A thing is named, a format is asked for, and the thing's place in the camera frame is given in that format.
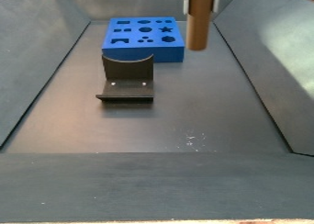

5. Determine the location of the brown round cylinder peg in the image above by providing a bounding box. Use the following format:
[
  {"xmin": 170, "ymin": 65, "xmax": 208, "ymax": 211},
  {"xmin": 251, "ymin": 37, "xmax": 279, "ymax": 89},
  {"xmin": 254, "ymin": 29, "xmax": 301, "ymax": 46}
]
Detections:
[{"xmin": 187, "ymin": 0, "xmax": 214, "ymax": 50}]

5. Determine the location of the blue foam shape board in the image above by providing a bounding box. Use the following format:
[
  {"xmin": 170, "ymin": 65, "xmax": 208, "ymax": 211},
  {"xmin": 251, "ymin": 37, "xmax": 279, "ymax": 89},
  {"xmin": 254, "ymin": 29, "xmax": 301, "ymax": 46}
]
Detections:
[{"xmin": 101, "ymin": 17, "xmax": 186, "ymax": 62}]

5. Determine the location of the black curved holder stand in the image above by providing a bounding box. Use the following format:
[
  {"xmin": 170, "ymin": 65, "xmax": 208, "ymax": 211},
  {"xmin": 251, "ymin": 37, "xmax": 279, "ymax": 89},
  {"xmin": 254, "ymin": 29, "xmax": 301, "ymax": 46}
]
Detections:
[{"xmin": 96, "ymin": 56, "xmax": 155, "ymax": 102}]

